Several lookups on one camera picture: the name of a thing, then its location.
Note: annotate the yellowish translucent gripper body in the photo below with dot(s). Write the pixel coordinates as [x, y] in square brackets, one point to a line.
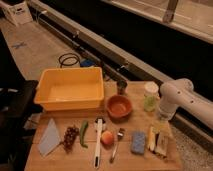
[160, 126]

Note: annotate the yellow banana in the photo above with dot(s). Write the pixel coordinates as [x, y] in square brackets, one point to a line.
[151, 139]

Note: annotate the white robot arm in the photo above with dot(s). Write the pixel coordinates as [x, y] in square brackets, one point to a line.
[180, 93]

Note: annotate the green translucent cup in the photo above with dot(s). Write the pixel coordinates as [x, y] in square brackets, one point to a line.
[150, 103]

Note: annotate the blue sponge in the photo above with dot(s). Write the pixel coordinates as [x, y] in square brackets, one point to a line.
[138, 142]

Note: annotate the silver fork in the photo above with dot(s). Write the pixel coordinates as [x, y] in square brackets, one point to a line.
[120, 135]

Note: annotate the orange bowl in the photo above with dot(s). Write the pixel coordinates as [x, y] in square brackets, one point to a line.
[118, 106]

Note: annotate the orange peach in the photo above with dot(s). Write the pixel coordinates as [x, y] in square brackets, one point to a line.
[107, 138]

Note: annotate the green pepper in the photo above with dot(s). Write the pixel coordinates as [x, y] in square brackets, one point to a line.
[82, 132]

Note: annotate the purple grape bunch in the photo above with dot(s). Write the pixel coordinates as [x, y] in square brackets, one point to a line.
[69, 137]

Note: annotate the blue object on floor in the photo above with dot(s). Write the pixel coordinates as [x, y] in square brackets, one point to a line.
[87, 63]

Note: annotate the yellow plastic bin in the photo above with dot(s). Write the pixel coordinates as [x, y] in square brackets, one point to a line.
[70, 88]

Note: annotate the grey folded cloth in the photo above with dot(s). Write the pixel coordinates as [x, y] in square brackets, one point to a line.
[50, 139]

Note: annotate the white cardboard box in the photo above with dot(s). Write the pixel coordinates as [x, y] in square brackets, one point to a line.
[17, 14]

